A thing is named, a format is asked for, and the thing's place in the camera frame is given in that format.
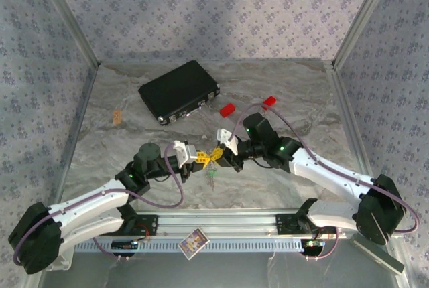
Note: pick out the black hard case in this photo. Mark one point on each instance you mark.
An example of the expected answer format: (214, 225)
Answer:
(177, 90)

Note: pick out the small black electronics board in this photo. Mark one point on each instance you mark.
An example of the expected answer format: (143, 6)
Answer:
(124, 244)

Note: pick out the small green electronics board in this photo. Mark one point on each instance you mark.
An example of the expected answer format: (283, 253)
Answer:
(314, 243)

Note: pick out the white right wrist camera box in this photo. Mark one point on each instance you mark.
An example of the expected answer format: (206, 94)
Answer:
(226, 140)

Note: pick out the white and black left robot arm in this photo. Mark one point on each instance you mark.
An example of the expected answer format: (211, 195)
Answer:
(87, 197)

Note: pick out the aluminium table edge rail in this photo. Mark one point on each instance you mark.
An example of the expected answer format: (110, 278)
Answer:
(352, 134)
(77, 134)

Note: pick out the loose grey metal bar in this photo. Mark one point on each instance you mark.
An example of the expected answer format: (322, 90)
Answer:
(378, 254)

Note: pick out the small orange tag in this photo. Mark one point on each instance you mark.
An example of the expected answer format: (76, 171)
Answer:
(117, 117)

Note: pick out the aluminium frame post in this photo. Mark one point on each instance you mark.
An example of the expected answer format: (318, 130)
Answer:
(362, 16)
(69, 16)

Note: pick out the playing card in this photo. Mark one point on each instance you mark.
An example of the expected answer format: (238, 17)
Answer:
(193, 243)

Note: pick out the red toy brick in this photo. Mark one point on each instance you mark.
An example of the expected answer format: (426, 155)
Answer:
(270, 100)
(227, 110)

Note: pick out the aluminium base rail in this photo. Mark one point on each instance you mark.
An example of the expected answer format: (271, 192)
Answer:
(218, 224)

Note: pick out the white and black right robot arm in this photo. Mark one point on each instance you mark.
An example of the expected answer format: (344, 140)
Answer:
(328, 174)

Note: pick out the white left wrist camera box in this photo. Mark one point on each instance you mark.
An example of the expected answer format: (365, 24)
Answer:
(186, 154)

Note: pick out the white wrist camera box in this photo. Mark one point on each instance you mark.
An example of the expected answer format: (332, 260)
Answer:
(226, 140)
(186, 154)

